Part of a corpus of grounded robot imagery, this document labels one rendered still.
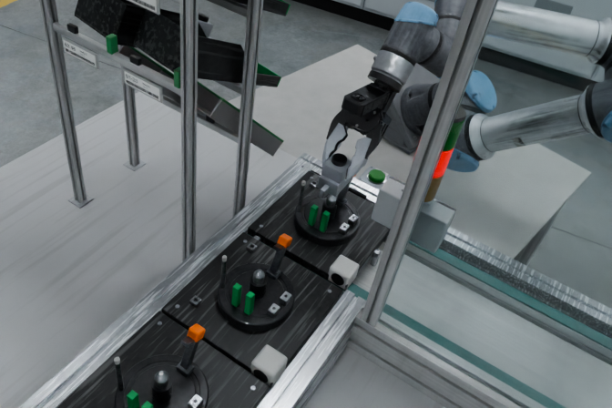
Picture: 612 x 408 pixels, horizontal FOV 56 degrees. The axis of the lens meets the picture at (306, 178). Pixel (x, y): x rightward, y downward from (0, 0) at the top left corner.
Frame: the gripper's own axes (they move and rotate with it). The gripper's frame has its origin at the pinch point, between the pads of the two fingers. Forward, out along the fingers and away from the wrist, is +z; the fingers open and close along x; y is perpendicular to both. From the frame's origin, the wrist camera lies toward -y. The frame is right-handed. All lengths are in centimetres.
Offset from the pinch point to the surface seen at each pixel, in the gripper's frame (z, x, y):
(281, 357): 31.8, -11.9, -16.3
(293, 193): 9.8, 10.2, 12.5
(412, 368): 26.4, -30.1, 2.1
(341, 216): 8.9, -2.7, 10.6
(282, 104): -8, 41, 51
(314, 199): 8.7, 4.6, 11.1
